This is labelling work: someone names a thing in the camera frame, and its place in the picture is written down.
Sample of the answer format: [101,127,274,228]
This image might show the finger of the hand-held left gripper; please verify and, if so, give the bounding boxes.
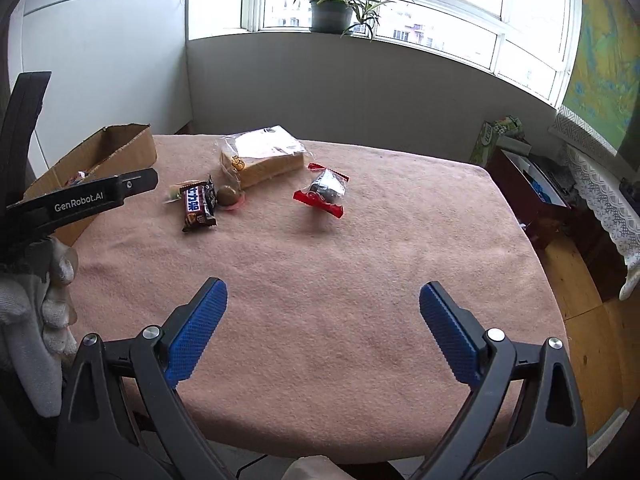
[119,168,159,197]

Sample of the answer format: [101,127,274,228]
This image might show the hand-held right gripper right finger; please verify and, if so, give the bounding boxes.
[410,281,588,480]

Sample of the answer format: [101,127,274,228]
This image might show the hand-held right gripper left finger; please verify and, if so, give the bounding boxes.
[54,276,237,480]

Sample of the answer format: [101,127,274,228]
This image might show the brown cardboard box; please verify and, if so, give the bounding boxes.
[22,123,157,247]

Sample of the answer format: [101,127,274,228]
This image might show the large brown chocolate bar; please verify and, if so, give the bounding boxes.
[180,175,218,233]

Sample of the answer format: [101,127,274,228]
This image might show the small brown round fruit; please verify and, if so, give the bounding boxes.
[216,185,247,210]

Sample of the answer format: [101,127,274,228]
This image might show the clear bagged sliced bread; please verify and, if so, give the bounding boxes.
[220,125,306,191]

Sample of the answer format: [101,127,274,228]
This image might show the dark candy with red wrapper ends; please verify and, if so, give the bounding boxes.
[292,162,350,219]

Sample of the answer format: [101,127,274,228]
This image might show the person's left hand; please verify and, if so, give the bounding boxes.
[0,236,79,419]

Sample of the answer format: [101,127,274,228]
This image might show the white cabinet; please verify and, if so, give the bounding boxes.
[7,0,193,176]

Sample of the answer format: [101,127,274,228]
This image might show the dark wooden cabinet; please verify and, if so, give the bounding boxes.
[487,147,573,251]

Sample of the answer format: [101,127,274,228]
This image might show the green carton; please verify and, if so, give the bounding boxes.
[470,116,525,166]

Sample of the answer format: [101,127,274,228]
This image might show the potted spider plant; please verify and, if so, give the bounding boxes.
[294,0,416,41]

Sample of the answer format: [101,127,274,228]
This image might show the green yellow wall map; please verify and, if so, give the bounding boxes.
[555,0,640,153]

